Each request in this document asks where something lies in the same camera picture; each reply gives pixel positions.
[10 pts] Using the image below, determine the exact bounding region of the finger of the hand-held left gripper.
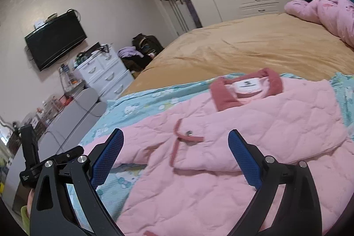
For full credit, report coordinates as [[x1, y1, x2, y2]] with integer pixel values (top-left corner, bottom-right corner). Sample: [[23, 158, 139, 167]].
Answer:
[[52, 145, 84, 163]]

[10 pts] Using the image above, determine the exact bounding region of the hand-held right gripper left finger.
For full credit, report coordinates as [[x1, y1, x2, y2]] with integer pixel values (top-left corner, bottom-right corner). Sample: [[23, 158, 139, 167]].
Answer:
[[29, 128, 125, 236]]

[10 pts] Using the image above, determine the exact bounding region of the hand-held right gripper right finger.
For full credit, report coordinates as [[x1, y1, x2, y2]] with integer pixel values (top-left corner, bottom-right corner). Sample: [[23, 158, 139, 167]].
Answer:
[[227, 129, 323, 236]]

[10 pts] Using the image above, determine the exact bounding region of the pink quilted jacket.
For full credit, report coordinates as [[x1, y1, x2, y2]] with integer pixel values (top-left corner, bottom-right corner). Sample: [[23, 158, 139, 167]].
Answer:
[[83, 68, 349, 236]]

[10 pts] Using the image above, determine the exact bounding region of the person's left forearm green sleeve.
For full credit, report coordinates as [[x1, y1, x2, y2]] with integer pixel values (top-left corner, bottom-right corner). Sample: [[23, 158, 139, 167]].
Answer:
[[20, 205, 31, 234]]

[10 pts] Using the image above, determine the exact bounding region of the dark clothes pile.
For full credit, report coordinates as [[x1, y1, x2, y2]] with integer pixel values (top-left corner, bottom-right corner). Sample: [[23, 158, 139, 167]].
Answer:
[[122, 55, 152, 72]]

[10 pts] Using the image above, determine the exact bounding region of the purple clothes pile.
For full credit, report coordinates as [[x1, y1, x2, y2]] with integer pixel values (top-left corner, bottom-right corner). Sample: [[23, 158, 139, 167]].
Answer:
[[118, 46, 144, 59]]

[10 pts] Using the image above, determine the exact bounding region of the person's left hand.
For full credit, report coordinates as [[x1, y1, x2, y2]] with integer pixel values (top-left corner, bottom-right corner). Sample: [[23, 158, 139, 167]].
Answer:
[[26, 188, 35, 207]]

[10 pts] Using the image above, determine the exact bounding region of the grey low cabinet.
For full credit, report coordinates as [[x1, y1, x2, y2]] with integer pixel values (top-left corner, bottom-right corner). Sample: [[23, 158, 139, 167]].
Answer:
[[3, 87, 107, 214]]

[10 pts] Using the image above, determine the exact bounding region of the clutter of small items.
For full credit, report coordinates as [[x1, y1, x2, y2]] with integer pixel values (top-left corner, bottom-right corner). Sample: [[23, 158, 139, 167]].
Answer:
[[33, 92, 69, 126]]

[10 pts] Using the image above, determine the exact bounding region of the blue cartoon printed blanket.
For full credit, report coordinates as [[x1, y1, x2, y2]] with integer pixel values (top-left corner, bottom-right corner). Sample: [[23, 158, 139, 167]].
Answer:
[[80, 72, 354, 205]]

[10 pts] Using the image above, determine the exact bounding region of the clear water bottle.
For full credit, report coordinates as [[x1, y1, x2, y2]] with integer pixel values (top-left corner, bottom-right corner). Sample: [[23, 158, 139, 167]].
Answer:
[[59, 64, 69, 93]]

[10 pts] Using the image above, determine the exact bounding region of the white drawer chest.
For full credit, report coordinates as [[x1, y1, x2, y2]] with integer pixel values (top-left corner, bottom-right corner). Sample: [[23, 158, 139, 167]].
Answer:
[[75, 45, 135, 101]]

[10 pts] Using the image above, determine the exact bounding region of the dark flat panel on chest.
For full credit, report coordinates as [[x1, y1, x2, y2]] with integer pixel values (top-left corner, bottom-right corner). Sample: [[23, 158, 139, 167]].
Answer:
[[84, 42, 101, 55]]

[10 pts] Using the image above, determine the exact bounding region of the tan bed blanket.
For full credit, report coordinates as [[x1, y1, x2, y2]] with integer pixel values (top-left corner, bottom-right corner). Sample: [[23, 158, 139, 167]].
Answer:
[[122, 13, 354, 97]]

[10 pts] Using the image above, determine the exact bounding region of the dark backpack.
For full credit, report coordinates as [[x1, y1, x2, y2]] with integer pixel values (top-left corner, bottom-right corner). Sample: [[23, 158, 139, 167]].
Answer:
[[132, 34, 164, 55]]

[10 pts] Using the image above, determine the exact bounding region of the white door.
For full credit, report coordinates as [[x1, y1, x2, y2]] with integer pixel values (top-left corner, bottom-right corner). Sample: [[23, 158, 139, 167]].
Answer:
[[151, 0, 202, 35]]

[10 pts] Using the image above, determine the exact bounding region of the pink duvet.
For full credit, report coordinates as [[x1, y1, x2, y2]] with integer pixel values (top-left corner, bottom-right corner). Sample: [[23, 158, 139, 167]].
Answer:
[[285, 0, 354, 51]]

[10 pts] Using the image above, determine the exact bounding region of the black wall television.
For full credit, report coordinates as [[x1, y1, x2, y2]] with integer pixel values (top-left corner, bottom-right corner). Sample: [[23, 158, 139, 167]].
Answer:
[[24, 12, 87, 72]]

